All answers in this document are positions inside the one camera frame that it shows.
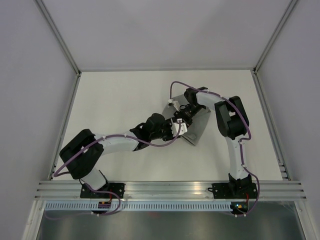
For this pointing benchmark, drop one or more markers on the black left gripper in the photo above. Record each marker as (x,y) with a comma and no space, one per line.
(170,137)

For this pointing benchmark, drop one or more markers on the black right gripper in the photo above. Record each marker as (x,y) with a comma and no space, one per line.
(179,115)

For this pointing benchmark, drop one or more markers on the grey cloth napkin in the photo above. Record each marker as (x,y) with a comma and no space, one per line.
(195,127)

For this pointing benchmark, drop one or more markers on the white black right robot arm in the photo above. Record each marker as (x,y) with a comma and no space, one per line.
(233,124)

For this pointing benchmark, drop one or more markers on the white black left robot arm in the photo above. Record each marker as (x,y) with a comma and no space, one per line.
(82,153)

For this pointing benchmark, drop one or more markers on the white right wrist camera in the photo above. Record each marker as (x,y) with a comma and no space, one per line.
(174,103)

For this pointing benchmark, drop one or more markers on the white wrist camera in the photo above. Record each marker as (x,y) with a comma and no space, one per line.
(174,103)
(178,127)

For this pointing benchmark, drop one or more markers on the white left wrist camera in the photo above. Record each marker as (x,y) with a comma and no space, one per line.
(178,127)

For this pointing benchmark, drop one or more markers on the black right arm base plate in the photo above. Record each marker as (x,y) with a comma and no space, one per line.
(224,191)

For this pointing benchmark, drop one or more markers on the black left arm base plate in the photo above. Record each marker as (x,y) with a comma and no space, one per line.
(110,190)

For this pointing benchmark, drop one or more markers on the white slotted cable duct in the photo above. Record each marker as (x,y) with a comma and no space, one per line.
(162,206)

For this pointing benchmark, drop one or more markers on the aluminium frame rail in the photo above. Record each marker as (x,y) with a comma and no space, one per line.
(173,191)

